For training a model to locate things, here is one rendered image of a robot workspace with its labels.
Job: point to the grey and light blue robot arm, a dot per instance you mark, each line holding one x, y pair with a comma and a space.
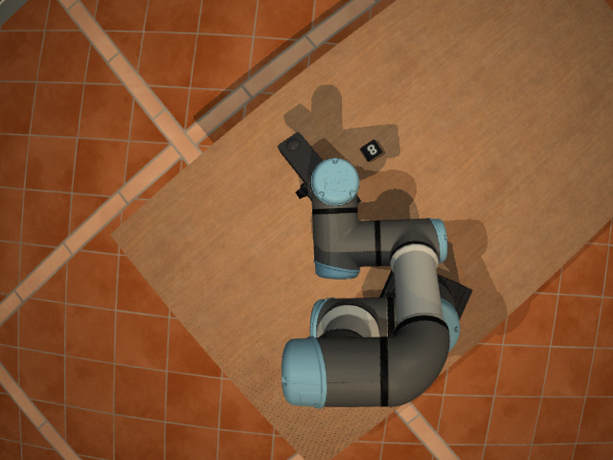
346, 368

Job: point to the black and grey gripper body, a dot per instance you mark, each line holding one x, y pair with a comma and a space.
305, 188

